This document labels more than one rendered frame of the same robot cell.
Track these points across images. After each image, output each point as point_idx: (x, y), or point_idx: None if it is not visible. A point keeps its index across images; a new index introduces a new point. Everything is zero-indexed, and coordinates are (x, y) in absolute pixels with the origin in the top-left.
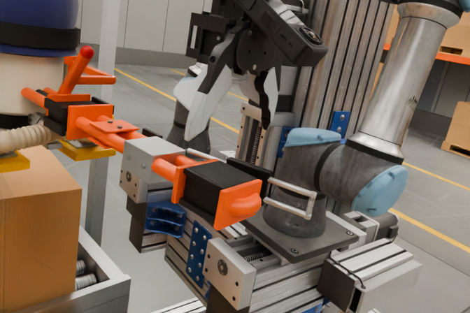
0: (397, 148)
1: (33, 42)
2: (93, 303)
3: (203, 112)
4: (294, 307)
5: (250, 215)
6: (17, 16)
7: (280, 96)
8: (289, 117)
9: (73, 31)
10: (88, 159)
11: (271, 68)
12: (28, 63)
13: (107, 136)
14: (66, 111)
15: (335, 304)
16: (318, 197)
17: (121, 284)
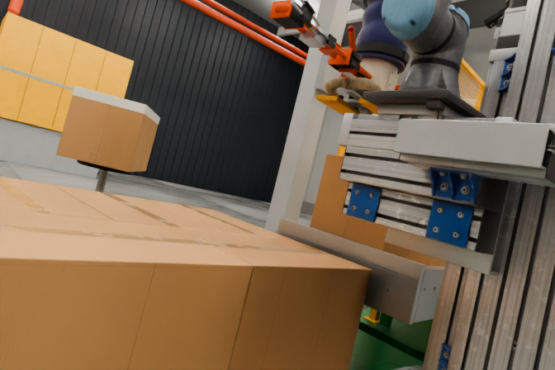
0: None
1: (362, 49)
2: (386, 266)
3: None
4: (391, 176)
5: (285, 15)
6: (360, 40)
7: (513, 35)
8: (516, 49)
9: (386, 44)
10: (365, 102)
11: None
12: (363, 62)
13: None
14: None
15: (405, 162)
16: (419, 60)
17: (412, 263)
